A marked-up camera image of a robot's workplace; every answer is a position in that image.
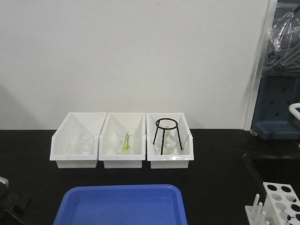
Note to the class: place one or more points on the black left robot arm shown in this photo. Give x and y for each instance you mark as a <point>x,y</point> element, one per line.
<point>13,206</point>

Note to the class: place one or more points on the blue-grey pegboard drying rack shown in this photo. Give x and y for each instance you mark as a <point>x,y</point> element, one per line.
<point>272,119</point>

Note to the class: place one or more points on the white test tube rack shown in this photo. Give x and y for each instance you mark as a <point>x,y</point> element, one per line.
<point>281,206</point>

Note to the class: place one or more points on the glass flask under tripod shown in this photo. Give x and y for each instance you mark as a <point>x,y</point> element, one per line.
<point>165,144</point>

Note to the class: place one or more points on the beaker with yellow green droppers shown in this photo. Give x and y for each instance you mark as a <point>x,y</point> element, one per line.
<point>125,143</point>

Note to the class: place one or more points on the middle white storage bin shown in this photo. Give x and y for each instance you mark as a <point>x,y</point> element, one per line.
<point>116,122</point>

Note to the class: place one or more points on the white storage bin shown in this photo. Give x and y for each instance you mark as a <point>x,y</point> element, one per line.
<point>116,122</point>
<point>180,158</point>
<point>72,125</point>

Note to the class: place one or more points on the right white storage bin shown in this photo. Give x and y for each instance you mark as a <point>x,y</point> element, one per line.
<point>180,158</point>

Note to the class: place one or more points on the glass beakers in left bin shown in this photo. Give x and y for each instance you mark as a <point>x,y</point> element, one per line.
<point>83,144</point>

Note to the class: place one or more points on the left white storage bin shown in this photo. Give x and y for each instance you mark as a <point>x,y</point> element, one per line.
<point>72,125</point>

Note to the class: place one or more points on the blue plastic tray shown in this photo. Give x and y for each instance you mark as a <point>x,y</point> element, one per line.
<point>158,204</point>

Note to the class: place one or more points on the white laboratory faucet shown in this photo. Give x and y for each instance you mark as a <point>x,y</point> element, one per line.
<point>293,109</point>

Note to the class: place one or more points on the black lab sink basin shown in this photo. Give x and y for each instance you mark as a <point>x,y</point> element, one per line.
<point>276,169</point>

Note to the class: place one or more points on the clear plastic bag of pegs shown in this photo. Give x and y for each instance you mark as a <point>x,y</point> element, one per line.
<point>283,51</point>

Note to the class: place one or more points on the black wire tripod stand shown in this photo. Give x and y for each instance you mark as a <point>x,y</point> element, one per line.
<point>163,133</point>

